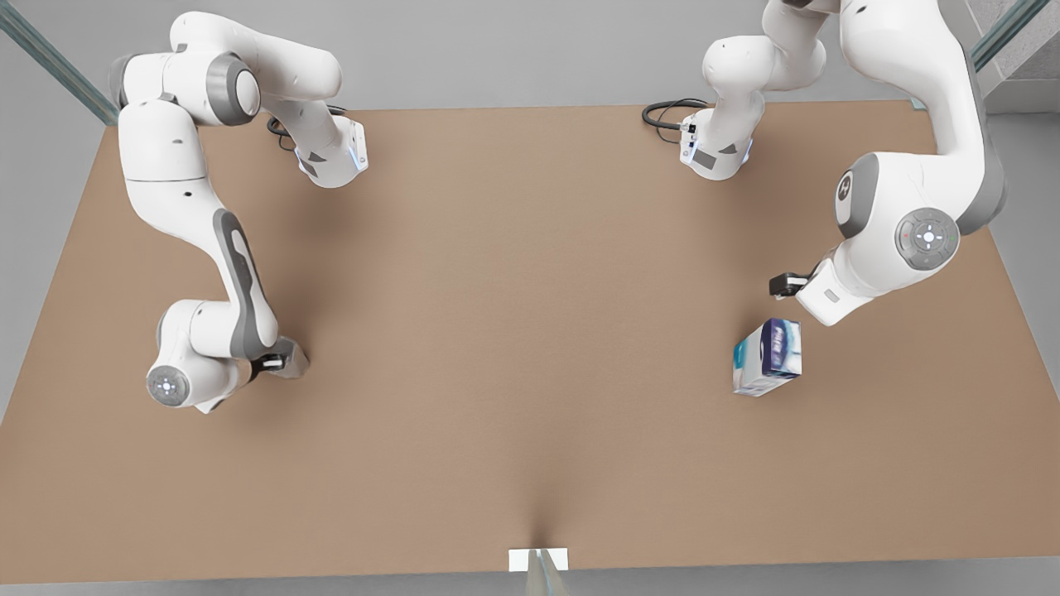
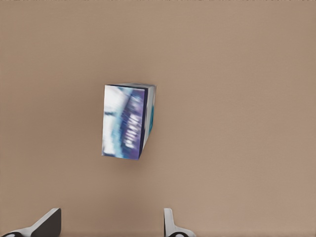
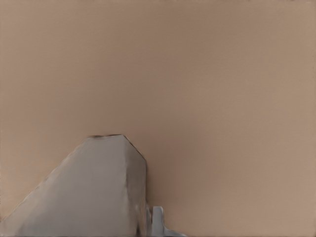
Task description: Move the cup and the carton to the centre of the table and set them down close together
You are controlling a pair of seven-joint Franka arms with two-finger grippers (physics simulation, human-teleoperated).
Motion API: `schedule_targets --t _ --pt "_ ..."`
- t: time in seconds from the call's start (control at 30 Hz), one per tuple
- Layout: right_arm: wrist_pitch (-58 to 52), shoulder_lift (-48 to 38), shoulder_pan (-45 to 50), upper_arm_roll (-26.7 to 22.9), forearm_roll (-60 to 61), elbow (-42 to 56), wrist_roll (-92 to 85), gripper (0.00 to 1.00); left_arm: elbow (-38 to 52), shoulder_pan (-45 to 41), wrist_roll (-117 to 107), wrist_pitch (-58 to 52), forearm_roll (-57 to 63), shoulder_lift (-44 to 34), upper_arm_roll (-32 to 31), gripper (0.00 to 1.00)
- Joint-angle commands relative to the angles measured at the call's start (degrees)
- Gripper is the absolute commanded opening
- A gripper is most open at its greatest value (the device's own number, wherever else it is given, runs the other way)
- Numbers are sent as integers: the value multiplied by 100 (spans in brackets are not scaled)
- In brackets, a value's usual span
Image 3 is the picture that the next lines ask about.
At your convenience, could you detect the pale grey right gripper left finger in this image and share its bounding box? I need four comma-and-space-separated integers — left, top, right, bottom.
0, 134, 152, 237

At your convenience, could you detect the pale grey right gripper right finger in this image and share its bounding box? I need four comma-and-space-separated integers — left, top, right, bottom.
151, 206, 188, 236

